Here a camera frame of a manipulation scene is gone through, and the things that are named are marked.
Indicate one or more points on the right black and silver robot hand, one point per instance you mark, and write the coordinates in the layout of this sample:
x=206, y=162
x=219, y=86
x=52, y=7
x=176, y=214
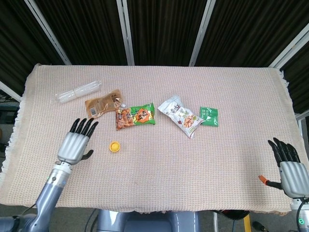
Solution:
x=294, y=177

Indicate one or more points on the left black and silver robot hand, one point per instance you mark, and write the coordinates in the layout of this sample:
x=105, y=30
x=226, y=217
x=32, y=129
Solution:
x=72, y=147

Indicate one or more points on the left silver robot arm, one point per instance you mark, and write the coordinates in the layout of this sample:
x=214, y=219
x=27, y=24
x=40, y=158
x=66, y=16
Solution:
x=48, y=193

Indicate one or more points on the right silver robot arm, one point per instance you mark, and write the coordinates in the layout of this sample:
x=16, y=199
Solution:
x=301, y=217

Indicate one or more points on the brown snack packet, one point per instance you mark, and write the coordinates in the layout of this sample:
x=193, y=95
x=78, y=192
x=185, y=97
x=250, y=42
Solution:
x=101, y=105

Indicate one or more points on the clear plastic bag bundle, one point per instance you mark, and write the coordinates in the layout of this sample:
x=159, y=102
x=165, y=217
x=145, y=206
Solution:
x=74, y=92

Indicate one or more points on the yellow bar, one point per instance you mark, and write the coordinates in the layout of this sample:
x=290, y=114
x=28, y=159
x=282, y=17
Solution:
x=246, y=223

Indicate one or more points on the green and orange snack packet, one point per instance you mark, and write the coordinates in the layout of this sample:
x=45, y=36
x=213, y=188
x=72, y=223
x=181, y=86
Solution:
x=136, y=117

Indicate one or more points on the black rounded object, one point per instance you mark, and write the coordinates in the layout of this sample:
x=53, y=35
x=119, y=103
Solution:
x=231, y=214

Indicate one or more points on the black curtain panel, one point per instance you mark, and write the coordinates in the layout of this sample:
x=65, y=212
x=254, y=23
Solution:
x=246, y=31
x=19, y=43
x=84, y=31
x=299, y=84
x=164, y=31

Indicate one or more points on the pink woven tablecloth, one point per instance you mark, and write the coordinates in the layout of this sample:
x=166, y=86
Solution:
x=169, y=174

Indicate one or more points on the small green packet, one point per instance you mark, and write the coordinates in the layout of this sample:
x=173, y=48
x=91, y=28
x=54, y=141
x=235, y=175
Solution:
x=209, y=117

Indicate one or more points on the grey robot torso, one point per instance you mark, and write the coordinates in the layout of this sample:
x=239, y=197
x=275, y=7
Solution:
x=149, y=222

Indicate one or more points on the white snack packet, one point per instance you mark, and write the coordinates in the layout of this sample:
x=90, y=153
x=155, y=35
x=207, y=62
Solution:
x=178, y=113

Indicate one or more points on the white frame post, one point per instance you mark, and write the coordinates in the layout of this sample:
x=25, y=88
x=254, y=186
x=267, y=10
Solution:
x=9, y=90
x=289, y=47
x=48, y=29
x=201, y=33
x=125, y=31

